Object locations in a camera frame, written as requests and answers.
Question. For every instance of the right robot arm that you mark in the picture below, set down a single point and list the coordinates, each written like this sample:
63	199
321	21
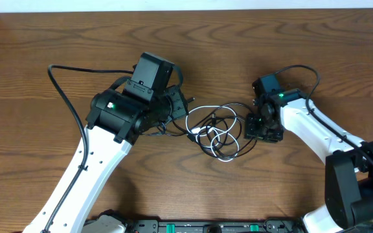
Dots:
348	159

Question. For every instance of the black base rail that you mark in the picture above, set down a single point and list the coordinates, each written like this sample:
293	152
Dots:
206	226

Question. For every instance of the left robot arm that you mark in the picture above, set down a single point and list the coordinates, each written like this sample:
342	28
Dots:
139	100

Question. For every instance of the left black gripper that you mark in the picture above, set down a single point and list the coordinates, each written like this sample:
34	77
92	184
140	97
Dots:
179	101

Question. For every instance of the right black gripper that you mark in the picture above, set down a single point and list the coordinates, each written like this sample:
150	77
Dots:
250	130

